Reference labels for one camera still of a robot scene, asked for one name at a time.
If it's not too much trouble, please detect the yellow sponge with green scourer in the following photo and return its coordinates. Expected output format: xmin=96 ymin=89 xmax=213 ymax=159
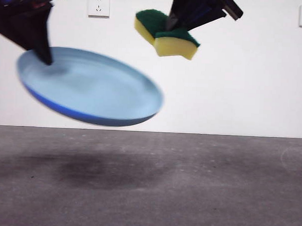
xmin=132 ymin=8 xmax=202 ymax=61

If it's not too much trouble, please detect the light blue round plate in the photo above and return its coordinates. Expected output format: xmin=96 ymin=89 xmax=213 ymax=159
xmin=14 ymin=45 xmax=167 ymax=129

